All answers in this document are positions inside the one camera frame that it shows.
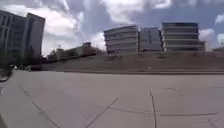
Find grey three-block building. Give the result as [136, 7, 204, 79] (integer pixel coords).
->
[103, 22, 206, 54]

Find wide concrete steps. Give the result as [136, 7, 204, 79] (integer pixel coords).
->
[41, 52, 224, 75]

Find grey concrete slab plaza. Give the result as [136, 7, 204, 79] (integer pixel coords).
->
[0, 69, 224, 128]

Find low brown building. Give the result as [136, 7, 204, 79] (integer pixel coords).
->
[46, 41, 105, 62]

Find tall grey building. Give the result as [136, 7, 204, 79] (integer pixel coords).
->
[0, 9, 46, 66]

